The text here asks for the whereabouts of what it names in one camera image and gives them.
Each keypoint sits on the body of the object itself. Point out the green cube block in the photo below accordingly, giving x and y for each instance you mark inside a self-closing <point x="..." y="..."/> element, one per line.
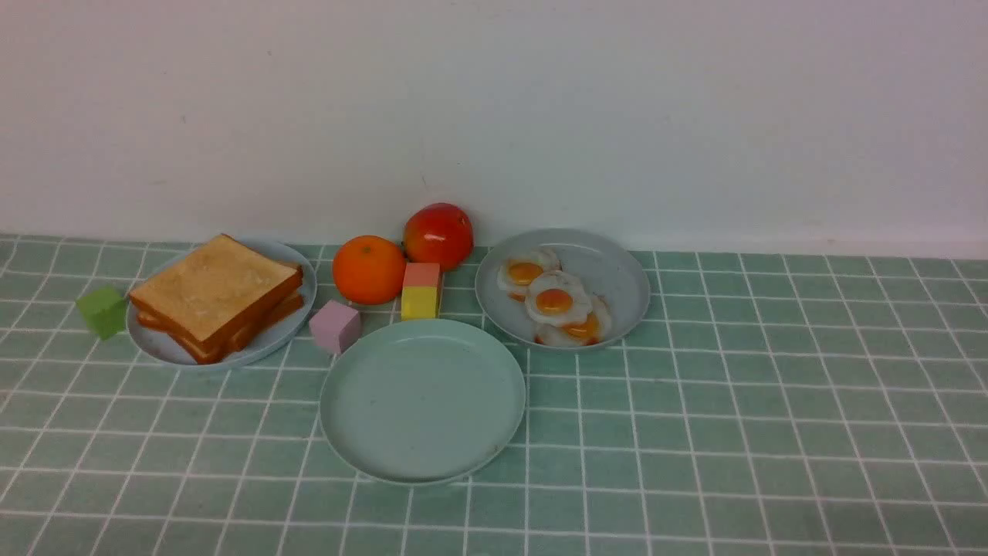
<point x="104" y="311"/>

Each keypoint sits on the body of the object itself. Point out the red apple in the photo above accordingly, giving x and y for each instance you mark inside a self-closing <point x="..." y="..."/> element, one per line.
<point x="439" y="233"/>

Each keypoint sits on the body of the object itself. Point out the fried egg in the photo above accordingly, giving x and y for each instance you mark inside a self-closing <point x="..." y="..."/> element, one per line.
<point x="557" y="298"/>
<point x="593" y="330"/>
<point x="517" y="272"/>

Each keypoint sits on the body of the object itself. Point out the grey egg plate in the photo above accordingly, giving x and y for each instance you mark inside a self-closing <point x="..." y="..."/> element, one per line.
<point x="604" y="267"/>

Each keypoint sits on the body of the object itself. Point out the pink and yellow block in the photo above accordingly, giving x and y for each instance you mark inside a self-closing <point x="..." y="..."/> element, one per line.
<point x="421" y="290"/>

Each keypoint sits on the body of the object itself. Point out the light green centre plate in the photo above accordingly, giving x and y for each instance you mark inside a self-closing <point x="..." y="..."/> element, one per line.
<point x="422" y="402"/>

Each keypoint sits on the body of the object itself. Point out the orange fruit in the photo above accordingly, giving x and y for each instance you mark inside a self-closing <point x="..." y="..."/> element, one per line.
<point x="369" y="270"/>

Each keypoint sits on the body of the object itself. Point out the light blue bread plate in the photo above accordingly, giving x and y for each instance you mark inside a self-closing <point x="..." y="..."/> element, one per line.
<point x="162" y="348"/>

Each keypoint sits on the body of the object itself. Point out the toast slice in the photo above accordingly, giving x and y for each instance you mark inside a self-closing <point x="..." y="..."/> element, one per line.
<point x="239" y="339"/>
<point x="216" y="290"/>
<point x="199" y="354"/>

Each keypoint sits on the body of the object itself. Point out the pink cube block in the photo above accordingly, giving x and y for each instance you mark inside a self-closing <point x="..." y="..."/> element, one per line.
<point x="335" y="327"/>

